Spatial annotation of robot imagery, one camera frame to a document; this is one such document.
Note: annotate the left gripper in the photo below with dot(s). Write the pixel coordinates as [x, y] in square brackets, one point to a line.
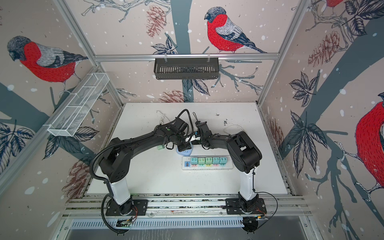
[187, 145]

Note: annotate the blue square power socket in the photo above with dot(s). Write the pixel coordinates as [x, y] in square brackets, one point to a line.
[186, 152]

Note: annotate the long white power strip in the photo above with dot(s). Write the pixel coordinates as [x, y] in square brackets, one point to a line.
[186, 164]

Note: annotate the light green plug adapter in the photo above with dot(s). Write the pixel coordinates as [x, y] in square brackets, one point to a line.
[209, 160]

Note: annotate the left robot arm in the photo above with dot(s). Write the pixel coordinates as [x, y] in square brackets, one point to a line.
[112, 164]

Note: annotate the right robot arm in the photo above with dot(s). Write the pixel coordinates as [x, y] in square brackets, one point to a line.
[245, 155]

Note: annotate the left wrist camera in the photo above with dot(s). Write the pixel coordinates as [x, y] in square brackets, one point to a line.
[194, 135]

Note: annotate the black wall basket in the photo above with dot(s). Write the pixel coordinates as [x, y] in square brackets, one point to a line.
[186, 69]

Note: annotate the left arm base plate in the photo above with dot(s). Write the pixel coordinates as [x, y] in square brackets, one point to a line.
[138, 207]

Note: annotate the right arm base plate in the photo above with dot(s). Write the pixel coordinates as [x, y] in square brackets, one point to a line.
[241, 206]

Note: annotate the white wire mesh shelf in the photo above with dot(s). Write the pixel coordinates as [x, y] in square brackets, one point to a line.
[71, 117]

